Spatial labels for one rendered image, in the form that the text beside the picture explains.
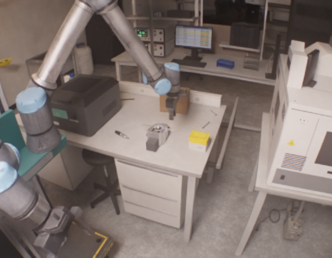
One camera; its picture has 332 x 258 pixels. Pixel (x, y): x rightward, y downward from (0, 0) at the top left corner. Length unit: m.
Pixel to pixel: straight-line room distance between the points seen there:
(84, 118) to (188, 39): 1.99
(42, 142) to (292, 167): 1.26
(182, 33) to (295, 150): 2.41
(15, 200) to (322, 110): 1.19
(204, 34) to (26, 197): 2.95
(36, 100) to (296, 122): 1.19
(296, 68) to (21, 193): 1.24
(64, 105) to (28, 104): 0.72
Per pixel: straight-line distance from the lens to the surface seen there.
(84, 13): 1.22
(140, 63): 1.19
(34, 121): 1.17
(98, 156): 2.10
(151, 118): 1.96
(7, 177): 0.59
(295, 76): 1.32
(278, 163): 1.35
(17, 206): 0.61
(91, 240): 1.93
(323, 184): 1.48
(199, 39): 3.27
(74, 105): 1.77
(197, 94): 2.12
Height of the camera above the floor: 1.91
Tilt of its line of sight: 33 degrees down
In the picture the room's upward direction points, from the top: 2 degrees counter-clockwise
